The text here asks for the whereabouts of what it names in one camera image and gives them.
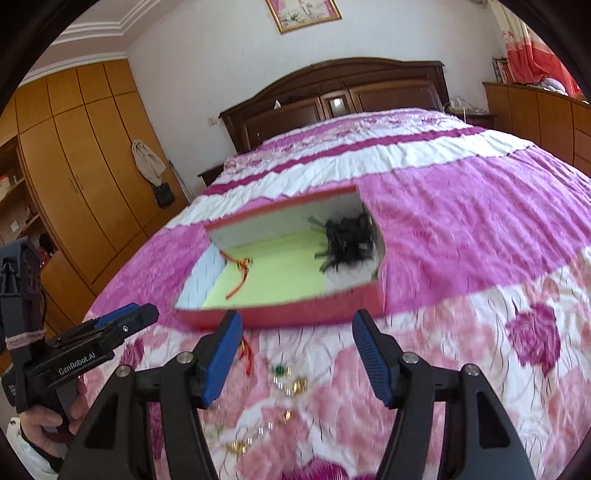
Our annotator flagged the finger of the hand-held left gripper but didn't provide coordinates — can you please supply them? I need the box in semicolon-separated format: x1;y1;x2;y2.
104;304;160;347
84;303;140;329

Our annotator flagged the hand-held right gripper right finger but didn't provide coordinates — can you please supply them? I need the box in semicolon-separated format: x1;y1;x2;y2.
352;309;536;480

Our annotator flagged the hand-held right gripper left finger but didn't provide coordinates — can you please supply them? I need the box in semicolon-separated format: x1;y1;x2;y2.
60;310;244;480

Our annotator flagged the red jewelry box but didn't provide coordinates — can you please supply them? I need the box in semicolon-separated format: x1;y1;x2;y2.
174;185;386;329

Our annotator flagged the person's left hand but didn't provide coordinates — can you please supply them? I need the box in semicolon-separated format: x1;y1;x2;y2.
21;378;90;457

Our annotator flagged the black hanging bag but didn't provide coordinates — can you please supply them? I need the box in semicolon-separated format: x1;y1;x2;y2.
154;182;176;208

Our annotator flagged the beige cloth bag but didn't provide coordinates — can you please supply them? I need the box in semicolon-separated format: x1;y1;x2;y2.
131;139;167;185

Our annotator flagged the brown wooden wardrobe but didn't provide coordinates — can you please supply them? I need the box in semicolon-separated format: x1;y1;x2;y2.
0;58;190;333

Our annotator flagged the dark wooden nightstand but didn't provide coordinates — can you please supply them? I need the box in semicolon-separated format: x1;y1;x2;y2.
198;164;227;188
445;111;498;131

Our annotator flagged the pink floral bedspread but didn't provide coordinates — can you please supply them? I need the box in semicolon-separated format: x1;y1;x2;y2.
83;107;591;480

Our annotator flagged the dark wooden headboard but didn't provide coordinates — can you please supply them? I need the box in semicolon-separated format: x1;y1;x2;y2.
218;58;451;153

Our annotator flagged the brown wooden dresser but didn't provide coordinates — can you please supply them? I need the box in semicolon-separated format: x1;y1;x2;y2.
482;80;591;181

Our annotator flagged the row of books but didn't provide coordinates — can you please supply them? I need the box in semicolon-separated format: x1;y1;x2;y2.
492;58;514;85

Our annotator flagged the red and cream curtain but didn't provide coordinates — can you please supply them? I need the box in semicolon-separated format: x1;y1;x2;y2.
496;4;583;97

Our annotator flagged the red string bracelet green knot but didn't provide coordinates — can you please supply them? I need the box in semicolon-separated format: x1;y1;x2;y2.
222;251;256;298

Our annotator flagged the pile of black hair ties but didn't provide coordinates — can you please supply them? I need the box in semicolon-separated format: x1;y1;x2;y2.
314;205;377;273

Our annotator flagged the framed wall picture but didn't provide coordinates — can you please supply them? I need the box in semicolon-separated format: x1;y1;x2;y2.
264;0;343;34

